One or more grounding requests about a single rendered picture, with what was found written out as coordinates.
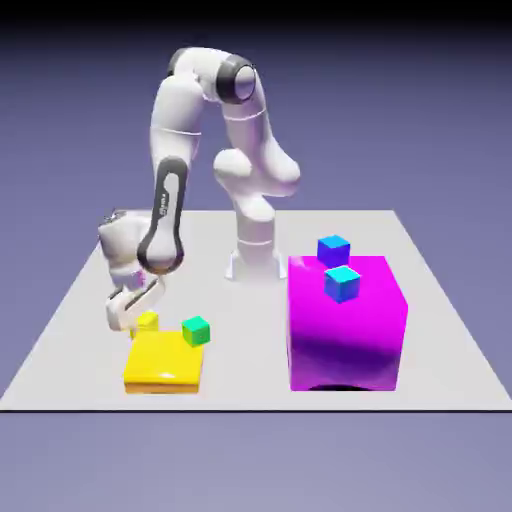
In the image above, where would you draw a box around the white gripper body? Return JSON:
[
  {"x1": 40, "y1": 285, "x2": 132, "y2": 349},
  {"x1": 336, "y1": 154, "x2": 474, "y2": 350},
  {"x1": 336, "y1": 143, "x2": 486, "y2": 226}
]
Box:
[{"x1": 104, "y1": 274, "x2": 167, "y2": 332}]

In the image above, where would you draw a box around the small cyan cube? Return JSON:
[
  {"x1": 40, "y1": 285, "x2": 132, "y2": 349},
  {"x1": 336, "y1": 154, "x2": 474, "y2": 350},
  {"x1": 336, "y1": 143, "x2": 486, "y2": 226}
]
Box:
[{"x1": 323, "y1": 264, "x2": 362, "y2": 304}]

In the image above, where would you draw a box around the large yellow box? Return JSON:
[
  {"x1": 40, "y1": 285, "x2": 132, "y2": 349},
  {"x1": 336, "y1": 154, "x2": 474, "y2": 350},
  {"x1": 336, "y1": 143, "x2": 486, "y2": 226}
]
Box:
[{"x1": 122, "y1": 328, "x2": 205, "y2": 396}]

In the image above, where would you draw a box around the large magenta box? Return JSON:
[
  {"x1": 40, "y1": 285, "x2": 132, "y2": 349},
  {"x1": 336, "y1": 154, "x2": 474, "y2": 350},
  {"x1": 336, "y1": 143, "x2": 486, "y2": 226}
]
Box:
[{"x1": 286, "y1": 254, "x2": 410, "y2": 392}]

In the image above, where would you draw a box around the small yellow cube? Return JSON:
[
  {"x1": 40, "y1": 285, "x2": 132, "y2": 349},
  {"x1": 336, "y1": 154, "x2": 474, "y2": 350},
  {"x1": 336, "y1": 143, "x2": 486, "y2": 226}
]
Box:
[{"x1": 128, "y1": 310, "x2": 160, "y2": 340}]

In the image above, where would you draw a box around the small blue cube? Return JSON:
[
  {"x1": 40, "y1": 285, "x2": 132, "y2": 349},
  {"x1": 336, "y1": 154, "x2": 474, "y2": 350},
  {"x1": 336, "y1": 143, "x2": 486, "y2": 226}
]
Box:
[{"x1": 316, "y1": 234, "x2": 352, "y2": 269}]

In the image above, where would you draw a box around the small green cube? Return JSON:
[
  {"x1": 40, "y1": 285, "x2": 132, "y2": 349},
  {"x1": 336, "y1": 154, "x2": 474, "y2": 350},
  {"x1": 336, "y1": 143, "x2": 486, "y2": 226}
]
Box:
[{"x1": 180, "y1": 315, "x2": 212, "y2": 348}]

